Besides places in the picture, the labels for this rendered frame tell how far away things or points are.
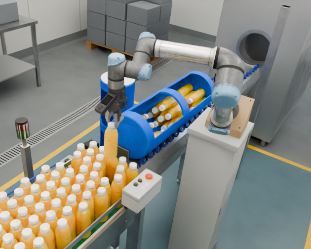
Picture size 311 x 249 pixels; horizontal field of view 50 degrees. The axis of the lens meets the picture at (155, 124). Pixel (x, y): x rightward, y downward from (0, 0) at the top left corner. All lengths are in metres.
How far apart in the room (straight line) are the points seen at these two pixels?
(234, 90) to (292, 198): 2.32
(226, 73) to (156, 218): 1.84
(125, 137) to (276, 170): 2.23
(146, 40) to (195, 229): 1.46
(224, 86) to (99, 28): 4.68
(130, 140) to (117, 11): 3.88
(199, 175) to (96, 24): 4.24
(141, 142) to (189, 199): 0.63
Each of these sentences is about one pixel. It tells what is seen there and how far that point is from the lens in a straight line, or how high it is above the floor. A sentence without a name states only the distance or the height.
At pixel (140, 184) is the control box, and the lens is 1.65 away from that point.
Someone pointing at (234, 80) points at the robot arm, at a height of 1.67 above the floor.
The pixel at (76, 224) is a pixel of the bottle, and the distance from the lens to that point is 1.63.
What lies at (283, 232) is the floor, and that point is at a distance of 3.21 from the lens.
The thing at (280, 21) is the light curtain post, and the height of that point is 1.59.
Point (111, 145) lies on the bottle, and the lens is 1.67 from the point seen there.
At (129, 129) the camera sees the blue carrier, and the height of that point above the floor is 1.16.
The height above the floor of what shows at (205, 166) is 0.92.
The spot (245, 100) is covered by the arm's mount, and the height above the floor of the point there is 1.32.
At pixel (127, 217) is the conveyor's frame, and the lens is 1.86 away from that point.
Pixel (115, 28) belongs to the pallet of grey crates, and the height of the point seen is 0.49.
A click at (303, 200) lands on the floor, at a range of 3.61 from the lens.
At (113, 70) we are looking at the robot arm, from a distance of 1.48.
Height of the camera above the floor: 2.23
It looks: 33 degrees down
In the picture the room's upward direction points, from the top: 7 degrees clockwise
